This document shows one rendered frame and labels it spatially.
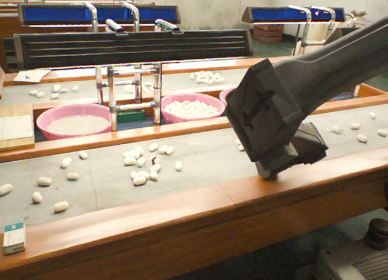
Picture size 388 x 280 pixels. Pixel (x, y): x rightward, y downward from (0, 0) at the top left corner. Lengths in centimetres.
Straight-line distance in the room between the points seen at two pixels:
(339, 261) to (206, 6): 610
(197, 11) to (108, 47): 596
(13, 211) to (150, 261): 34
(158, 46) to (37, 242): 53
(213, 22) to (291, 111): 668
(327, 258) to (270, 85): 90
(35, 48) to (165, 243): 53
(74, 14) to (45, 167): 63
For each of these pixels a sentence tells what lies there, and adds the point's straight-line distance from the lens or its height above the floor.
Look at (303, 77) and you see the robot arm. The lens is 36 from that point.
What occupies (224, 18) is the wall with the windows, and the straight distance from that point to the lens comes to 715.
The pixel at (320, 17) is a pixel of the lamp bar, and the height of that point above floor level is 106.
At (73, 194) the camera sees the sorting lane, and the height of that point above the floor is 74.
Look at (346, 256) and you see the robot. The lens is 122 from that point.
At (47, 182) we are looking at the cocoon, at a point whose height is 75.
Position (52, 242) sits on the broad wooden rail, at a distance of 75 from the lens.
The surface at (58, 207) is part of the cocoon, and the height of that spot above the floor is 75.
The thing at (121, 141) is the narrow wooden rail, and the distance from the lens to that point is 109.
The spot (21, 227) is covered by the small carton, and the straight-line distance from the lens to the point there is 77.
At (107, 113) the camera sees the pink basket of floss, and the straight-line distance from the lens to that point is 131.
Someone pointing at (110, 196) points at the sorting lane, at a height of 74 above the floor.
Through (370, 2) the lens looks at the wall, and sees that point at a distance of 626.
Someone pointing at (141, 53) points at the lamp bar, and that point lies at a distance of 87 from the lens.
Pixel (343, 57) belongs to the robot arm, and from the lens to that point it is 38.
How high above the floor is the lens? 127
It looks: 27 degrees down
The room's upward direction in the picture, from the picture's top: 4 degrees clockwise
